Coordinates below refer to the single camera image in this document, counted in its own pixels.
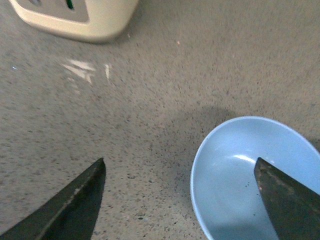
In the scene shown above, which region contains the cream toaster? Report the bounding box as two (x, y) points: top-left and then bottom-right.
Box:
(9, 0), (139, 43)

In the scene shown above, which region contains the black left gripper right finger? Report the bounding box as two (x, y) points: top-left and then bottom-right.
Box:
(254, 157), (320, 240)

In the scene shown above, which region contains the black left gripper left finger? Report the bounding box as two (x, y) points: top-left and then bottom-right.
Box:
(0, 158), (106, 240)

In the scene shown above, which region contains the blue bowl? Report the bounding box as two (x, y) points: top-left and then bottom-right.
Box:
(190, 116), (320, 240)

